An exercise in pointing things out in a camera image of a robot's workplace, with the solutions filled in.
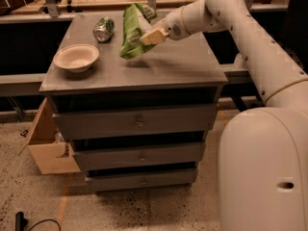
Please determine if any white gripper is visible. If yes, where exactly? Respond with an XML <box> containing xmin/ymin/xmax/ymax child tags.
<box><xmin>141</xmin><ymin>7</ymin><xmax>190</xmax><ymax>45</ymax></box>

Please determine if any green rice chip bag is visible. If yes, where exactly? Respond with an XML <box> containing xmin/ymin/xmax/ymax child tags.
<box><xmin>119</xmin><ymin>3</ymin><xmax>157</xmax><ymax>60</ymax></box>

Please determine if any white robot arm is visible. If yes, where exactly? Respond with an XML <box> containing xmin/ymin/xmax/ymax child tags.
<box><xmin>141</xmin><ymin>0</ymin><xmax>308</xmax><ymax>231</ymax></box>

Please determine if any white paper bowl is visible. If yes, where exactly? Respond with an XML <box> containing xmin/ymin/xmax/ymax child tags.
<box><xmin>53</xmin><ymin>44</ymin><xmax>99</xmax><ymax>73</ymax></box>

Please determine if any green soda can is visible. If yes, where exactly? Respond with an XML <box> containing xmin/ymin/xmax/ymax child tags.
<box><xmin>92</xmin><ymin>16</ymin><xmax>115</xmax><ymax>42</ymax></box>

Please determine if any clear sanitizer pump bottle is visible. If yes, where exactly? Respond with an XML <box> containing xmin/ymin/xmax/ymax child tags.
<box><xmin>234</xmin><ymin>53</ymin><xmax>245</xmax><ymax>69</ymax></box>

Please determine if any grey drawer cabinet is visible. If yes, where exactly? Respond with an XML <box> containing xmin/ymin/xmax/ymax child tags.
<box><xmin>43</xmin><ymin>13</ymin><xmax>222</xmax><ymax>178</ymax></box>

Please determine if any top grey drawer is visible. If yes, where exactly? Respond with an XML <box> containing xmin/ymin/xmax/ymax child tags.
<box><xmin>53</xmin><ymin>105</ymin><xmax>217</xmax><ymax>140</ymax></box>

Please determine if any grey drawer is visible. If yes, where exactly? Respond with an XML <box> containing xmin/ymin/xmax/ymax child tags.
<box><xmin>53</xmin><ymin>105</ymin><xmax>217</xmax><ymax>140</ymax></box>
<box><xmin>73</xmin><ymin>142</ymin><xmax>205</xmax><ymax>170</ymax></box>
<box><xmin>85</xmin><ymin>168</ymin><xmax>197</xmax><ymax>192</ymax></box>

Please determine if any middle grey drawer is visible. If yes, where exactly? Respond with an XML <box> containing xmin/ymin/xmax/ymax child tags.
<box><xmin>73</xmin><ymin>142</ymin><xmax>205</xmax><ymax>170</ymax></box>

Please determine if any bottom grey drawer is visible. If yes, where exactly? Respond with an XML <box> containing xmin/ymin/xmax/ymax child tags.
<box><xmin>85</xmin><ymin>168</ymin><xmax>197</xmax><ymax>192</ymax></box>

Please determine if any open cardboard box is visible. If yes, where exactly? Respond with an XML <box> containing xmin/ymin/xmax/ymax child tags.
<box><xmin>18</xmin><ymin>99</ymin><xmax>80</xmax><ymax>174</ymax></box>

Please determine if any black device on floor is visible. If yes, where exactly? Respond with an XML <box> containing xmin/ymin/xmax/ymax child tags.
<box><xmin>15</xmin><ymin>212</ymin><xmax>28</xmax><ymax>231</ymax></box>

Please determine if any grey metal shelf rail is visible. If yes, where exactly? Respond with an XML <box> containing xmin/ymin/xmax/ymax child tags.
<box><xmin>0</xmin><ymin>61</ymin><xmax>252</xmax><ymax>96</ymax></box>

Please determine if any black cable on floor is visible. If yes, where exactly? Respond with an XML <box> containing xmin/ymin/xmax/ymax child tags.
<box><xmin>26</xmin><ymin>218</ymin><xmax>62</xmax><ymax>231</ymax></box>

